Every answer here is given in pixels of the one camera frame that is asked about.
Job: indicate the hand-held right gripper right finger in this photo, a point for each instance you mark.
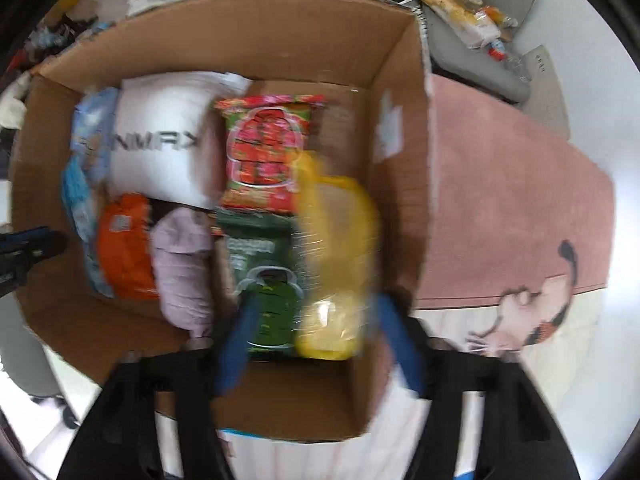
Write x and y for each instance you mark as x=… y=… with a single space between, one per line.
x=400 y=350

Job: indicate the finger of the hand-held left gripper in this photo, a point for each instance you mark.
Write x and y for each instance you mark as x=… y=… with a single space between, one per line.
x=30 y=242
x=12 y=282

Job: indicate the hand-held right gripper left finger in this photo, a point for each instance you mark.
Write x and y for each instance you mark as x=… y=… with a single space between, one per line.
x=237 y=350

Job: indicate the long blue snack packet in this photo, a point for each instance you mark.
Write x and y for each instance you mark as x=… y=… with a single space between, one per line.
x=75 y=200

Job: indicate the green snack packet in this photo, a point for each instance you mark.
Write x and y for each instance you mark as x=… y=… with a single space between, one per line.
x=265 y=270

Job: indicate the orange snack packet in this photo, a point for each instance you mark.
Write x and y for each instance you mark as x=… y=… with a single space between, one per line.
x=122 y=250

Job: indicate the yellow banana-shaped pouch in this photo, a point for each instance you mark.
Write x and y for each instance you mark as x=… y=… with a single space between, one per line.
x=335 y=240

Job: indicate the light blue tissue packet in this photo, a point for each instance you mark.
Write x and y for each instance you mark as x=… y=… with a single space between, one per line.
x=92 y=120

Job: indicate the white pillow pack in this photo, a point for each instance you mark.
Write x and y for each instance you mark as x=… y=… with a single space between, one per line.
x=160 y=110

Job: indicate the red snack packet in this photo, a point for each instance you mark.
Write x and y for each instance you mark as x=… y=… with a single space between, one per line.
x=265 y=150

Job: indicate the cardboard box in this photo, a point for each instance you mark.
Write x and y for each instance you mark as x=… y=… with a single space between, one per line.
x=325 y=35

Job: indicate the grey chair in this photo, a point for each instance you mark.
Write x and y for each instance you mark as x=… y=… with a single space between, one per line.
x=20 y=350
x=465 y=55

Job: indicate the striped table mat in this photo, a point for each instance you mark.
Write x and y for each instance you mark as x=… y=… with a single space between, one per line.
x=310 y=460

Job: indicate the white goose plush toy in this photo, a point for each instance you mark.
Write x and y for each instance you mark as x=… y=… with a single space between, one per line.
x=10 y=105

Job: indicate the cat-shaped mat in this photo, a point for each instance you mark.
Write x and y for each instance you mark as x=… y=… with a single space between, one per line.
x=540 y=300

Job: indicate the pink blanket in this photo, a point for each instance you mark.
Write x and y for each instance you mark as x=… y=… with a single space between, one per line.
x=500 y=185

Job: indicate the grey perforated panel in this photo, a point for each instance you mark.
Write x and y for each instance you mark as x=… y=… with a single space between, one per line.
x=547 y=90

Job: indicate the yellow plastic bag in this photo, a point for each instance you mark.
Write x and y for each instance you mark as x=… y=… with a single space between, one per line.
x=450 y=5

